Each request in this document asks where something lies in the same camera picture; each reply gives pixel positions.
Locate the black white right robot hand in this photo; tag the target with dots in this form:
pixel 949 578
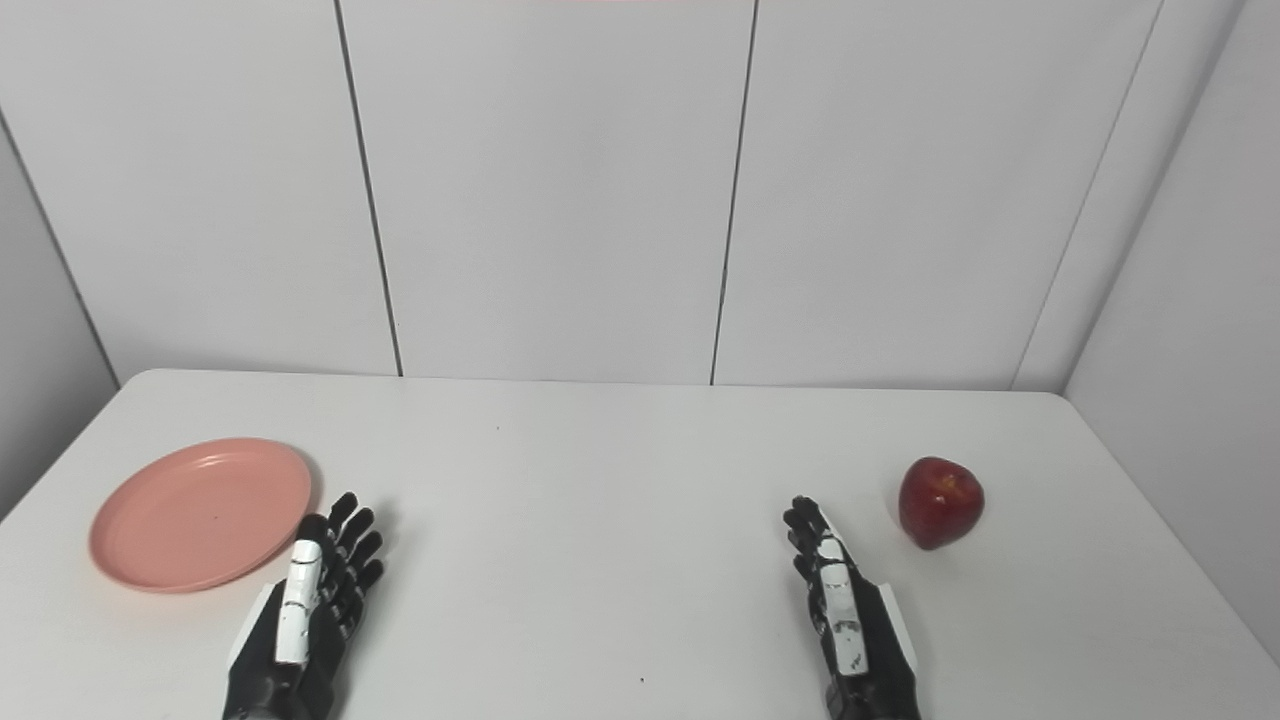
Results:
pixel 855 650

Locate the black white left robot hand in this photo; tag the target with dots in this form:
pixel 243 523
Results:
pixel 300 640

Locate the pink round plastic plate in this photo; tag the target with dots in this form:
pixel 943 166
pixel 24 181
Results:
pixel 200 515

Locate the red apple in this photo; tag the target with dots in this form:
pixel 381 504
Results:
pixel 940 502

